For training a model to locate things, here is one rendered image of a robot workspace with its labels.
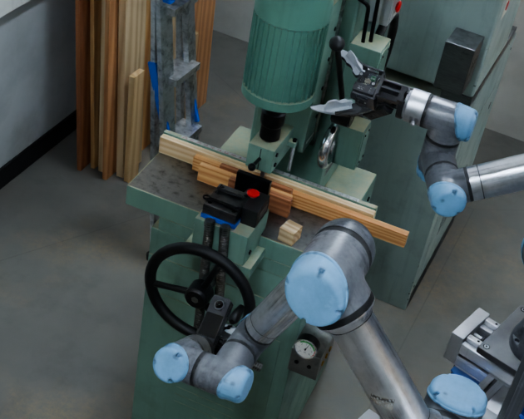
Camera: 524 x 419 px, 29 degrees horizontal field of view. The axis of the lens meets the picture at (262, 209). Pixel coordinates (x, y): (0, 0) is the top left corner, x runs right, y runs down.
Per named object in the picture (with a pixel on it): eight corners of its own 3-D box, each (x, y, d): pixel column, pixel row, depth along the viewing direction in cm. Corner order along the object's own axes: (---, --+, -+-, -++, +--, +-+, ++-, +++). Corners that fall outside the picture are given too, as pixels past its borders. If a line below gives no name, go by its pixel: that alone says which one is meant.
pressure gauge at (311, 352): (289, 358, 259) (295, 336, 254) (295, 349, 262) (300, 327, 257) (313, 368, 257) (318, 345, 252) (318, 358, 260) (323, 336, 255)
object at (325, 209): (191, 169, 267) (193, 156, 265) (195, 165, 269) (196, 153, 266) (403, 248, 254) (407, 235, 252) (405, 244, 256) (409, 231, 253)
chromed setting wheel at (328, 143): (311, 174, 263) (320, 135, 256) (327, 152, 273) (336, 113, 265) (322, 179, 262) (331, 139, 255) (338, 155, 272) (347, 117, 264)
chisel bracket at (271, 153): (244, 170, 256) (248, 142, 251) (264, 144, 266) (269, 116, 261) (270, 180, 254) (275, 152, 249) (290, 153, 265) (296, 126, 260)
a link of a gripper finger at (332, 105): (308, 98, 222) (349, 87, 222) (310, 108, 228) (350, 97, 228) (312, 110, 221) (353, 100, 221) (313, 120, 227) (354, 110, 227)
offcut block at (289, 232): (277, 239, 250) (279, 227, 247) (286, 230, 253) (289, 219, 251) (291, 246, 248) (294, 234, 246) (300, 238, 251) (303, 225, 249)
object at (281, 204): (225, 195, 261) (228, 178, 257) (229, 192, 262) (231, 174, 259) (287, 218, 257) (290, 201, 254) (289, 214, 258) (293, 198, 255)
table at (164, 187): (105, 223, 254) (106, 204, 251) (161, 164, 278) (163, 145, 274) (331, 311, 241) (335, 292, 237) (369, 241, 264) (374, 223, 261)
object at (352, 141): (322, 159, 269) (330, 121, 262) (331, 146, 275) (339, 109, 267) (355, 171, 267) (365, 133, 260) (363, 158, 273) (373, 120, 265)
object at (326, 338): (286, 370, 265) (291, 348, 260) (303, 341, 275) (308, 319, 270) (316, 382, 263) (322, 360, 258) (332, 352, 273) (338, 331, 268)
